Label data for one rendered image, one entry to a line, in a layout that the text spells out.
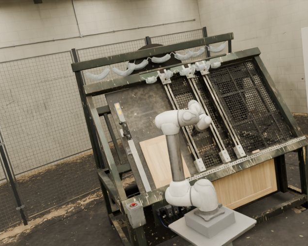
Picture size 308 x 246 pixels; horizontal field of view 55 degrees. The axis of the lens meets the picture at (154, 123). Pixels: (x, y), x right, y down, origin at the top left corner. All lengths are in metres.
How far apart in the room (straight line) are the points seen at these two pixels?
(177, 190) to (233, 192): 1.34
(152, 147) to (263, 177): 1.46
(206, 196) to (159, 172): 0.76
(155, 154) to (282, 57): 5.77
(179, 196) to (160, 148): 0.78
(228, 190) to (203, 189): 1.24
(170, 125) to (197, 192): 0.55
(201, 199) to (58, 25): 6.23
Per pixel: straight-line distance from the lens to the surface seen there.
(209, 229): 2.34
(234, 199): 3.63
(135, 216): 2.60
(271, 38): 8.32
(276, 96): 3.83
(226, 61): 3.69
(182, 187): 2.35
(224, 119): 3.32
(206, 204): 2.36
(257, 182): 3.76
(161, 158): 2.99
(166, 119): 2.24
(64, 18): 7.88
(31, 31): 7.62
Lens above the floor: 2.12
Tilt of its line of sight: 13 degrees down
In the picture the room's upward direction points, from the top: 12 degrees counter-clockwise
